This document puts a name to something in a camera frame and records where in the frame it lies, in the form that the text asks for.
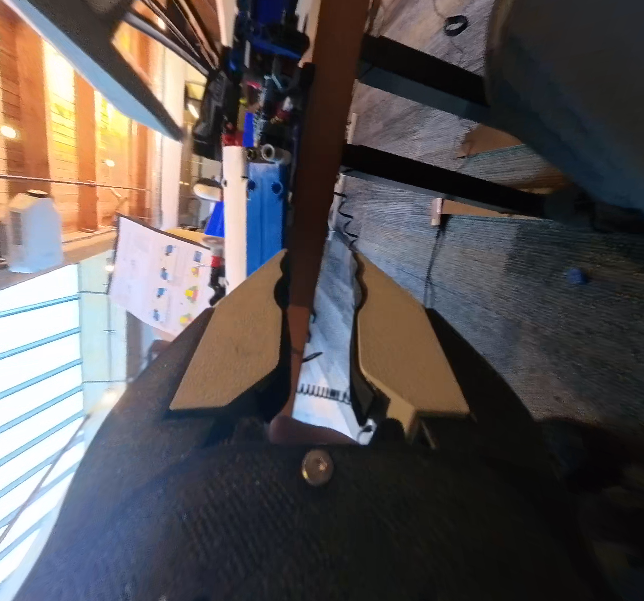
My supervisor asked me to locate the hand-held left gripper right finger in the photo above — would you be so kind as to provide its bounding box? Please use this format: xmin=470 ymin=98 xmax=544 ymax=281
xmin=350 ymin=251 xmax=471 ymax=448

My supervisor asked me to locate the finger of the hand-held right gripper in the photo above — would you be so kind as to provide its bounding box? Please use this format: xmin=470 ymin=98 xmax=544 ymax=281
xmin=0 ymin=0 xmax=185 ymax=142

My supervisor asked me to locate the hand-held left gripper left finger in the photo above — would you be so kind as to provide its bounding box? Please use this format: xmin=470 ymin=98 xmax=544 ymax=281
xmin=168 ymin=249 xmax=292 ymax=411

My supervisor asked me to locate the toy brick car model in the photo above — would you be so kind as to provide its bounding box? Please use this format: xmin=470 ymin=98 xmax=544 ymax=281
xmin=113 ymin=0 xmax=317 ymax=307

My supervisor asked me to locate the black desk leg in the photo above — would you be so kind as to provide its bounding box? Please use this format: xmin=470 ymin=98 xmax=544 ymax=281
xmin=342 ymin=146 xmax=549 ymax=217
xmin=360 ymin=35 xmax=491 ymax=104

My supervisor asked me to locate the white illustrated leaflet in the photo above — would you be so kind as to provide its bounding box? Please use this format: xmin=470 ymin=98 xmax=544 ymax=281
xmin=108 ymin=214 xmax=227 ymax=338

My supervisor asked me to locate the thin metal rod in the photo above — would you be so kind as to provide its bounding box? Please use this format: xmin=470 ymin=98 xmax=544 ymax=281
xmin=0 ymin=174 xmax=152 ymax=192

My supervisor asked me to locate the brown cardboard box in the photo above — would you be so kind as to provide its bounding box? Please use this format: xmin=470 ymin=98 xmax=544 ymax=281
xmin=430 ymin=198 xmax=529 ymax=227

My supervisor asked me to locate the large grid window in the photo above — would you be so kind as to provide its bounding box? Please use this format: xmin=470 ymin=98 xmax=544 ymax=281
xmin=0 ymin=264 xmax=126 ymax=572

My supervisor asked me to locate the cardboard piece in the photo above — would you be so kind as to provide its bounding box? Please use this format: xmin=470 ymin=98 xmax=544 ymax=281
xmin=455 ymin=126 xmax=526 ymax=159

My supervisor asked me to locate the black coiled cable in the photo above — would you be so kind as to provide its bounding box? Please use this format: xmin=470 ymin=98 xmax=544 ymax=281
xmin=297 ymin=189 xmax=375 ymax=433

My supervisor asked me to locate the white wall device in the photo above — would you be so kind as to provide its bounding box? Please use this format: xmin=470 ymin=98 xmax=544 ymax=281
xmin=5 ymin=191 xmax=64 ymax=274

